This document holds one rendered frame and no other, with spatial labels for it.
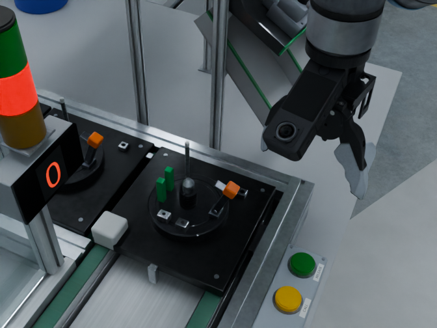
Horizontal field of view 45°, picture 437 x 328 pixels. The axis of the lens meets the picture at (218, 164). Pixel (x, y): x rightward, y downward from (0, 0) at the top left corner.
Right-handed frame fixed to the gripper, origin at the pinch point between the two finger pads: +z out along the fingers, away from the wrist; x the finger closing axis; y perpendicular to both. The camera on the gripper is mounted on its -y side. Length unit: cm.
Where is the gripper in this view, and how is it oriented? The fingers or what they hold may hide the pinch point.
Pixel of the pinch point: (307, 177)
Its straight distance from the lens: 71.6
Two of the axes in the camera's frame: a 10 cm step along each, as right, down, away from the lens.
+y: 6.0, -5.7, 5.7
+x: -8.0, -4.2, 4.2
